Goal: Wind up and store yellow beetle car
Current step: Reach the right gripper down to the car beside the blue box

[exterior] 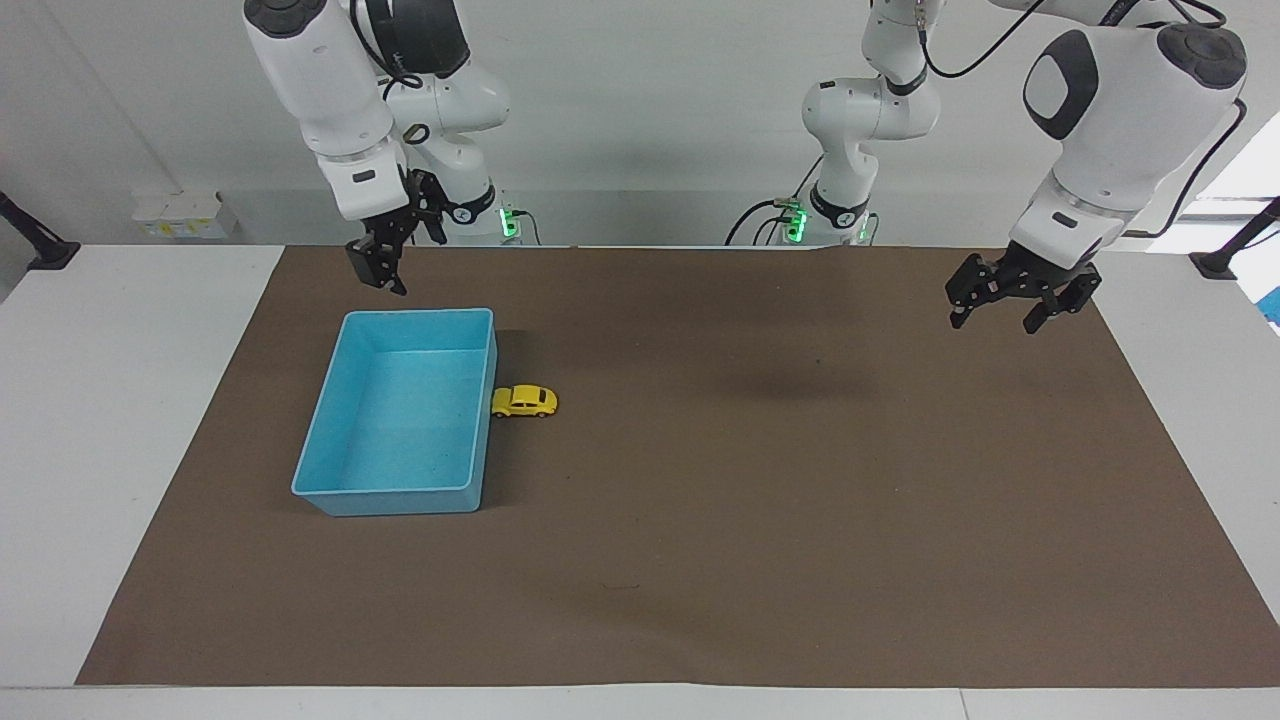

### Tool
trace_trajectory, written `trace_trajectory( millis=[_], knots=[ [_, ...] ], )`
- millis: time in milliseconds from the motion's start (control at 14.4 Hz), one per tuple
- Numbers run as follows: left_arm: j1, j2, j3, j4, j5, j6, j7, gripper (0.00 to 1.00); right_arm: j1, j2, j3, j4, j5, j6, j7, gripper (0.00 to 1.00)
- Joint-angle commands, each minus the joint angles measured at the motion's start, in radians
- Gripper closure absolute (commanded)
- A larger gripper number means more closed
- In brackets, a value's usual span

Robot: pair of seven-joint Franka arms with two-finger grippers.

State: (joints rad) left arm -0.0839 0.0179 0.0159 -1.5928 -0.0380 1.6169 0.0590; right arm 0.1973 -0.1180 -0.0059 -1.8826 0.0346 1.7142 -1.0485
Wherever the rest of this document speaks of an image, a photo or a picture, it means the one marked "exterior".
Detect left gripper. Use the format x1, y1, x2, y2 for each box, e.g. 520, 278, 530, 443
944, 238, 1103, 336

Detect black stand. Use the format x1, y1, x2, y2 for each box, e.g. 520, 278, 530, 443
1189, 196, 1280, 281
0, 190, 82, 272

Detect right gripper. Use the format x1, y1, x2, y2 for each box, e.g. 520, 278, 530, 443
345, 168, 450, 297

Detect light blue plastic bin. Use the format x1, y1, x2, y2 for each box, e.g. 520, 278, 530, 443
291, 308, 499, 518

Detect yellow toy beetle car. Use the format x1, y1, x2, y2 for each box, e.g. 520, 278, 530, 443
489, 384, 560, 420

